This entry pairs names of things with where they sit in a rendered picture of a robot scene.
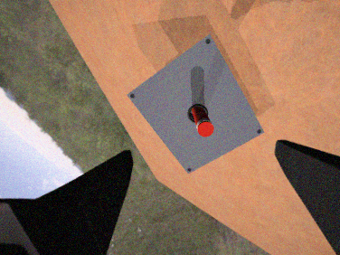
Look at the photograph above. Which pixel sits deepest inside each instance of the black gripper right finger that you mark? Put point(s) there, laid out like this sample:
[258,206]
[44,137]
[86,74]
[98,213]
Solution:
[315,175]

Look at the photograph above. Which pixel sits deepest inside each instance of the grey square panel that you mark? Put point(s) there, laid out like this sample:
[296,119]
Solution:
[199,77]

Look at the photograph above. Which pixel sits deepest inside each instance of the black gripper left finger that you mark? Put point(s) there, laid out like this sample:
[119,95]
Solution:
[77,218]

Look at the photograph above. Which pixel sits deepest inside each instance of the red cylindrical peg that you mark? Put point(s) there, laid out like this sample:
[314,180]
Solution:
[203,123]

